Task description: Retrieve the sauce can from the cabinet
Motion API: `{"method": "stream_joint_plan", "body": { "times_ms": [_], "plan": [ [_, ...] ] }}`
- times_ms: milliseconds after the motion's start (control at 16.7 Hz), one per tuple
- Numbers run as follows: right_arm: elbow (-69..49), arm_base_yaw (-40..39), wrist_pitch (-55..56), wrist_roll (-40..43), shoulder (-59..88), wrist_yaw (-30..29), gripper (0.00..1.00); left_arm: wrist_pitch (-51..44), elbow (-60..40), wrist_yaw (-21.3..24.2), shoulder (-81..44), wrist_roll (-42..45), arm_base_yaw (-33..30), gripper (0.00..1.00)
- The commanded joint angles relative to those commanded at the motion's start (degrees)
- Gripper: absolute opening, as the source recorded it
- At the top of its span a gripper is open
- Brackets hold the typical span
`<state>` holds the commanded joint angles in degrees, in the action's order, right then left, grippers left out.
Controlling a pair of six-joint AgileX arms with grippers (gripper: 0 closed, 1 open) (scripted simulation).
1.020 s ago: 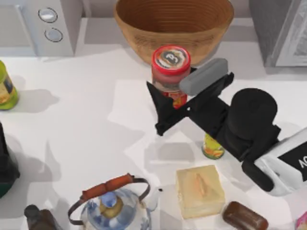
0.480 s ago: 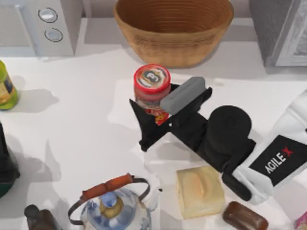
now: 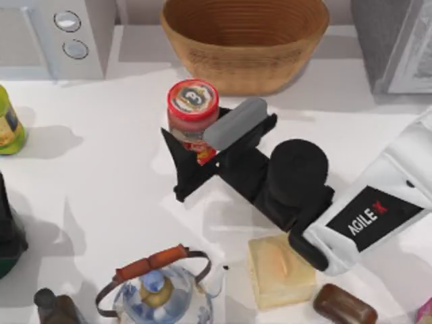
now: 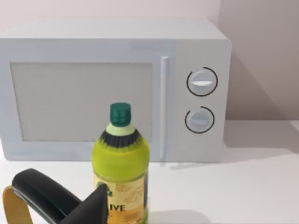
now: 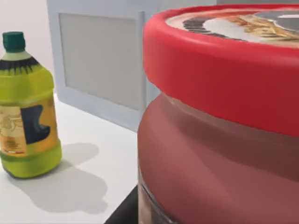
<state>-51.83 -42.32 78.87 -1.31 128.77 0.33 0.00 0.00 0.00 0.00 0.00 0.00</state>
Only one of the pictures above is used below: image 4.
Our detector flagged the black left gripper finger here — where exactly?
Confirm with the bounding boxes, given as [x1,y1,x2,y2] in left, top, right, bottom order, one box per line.
[61,183,109,224]

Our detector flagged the yellow-green bottle with green cap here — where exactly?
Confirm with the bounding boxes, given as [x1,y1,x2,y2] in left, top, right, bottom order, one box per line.
[93,102,150,224]

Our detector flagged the pale microwave door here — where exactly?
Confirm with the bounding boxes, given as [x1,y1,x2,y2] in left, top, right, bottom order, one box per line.
[0,38,176,162]

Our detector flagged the pale microwave oven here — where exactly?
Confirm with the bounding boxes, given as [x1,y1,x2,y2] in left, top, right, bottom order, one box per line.
[0,18,232,164]

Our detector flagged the small pale microwave knob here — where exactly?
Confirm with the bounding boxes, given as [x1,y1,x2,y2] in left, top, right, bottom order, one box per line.
[185,106,215,134]

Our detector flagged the large pale microwave knob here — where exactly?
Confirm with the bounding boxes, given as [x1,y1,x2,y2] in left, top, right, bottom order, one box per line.
[186,67,218,96]

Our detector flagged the pale microwave door handle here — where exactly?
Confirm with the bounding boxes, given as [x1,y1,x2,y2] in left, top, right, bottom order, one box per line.
[160,56,169,160]

